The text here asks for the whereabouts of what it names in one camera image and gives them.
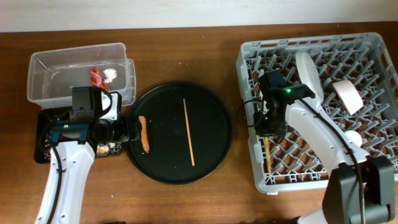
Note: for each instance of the wooden chopstick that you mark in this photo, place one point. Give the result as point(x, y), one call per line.
point(268, 155)
point(188, 133)

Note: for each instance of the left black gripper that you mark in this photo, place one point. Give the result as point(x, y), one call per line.
point(125, 133)

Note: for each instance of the red snack wrapper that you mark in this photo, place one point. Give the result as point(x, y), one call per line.
point(96, 79)

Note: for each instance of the pink bowl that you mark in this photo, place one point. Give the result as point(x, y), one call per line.
point(349, 95)

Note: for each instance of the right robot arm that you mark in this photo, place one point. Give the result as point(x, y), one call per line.
point(360, 187)

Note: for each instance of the grey dishwasher rack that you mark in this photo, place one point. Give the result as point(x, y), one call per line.
point(362, 59)

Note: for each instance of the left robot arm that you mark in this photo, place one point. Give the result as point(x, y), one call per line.
point(73, 137)

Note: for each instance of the clear plastic waste bin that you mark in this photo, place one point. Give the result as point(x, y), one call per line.
point(53, 74)

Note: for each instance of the light blue plastic cup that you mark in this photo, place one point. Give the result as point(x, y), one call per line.
point(354, 137)

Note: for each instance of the food scraps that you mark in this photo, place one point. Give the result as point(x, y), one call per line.
point(109, 149)

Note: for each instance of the orange carrot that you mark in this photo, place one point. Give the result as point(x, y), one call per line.
point(144, 137)

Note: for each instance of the grey round plate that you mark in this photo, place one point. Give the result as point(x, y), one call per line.
point(308, 74)

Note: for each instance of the round black serving tray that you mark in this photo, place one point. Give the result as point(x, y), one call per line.
point(168, 160)

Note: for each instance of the white tissue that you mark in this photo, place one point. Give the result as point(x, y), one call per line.
point(110, 75)

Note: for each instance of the black rectangular tray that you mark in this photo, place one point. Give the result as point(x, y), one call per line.
point(42, 154)

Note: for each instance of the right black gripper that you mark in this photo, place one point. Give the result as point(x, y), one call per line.
point(261, 129)

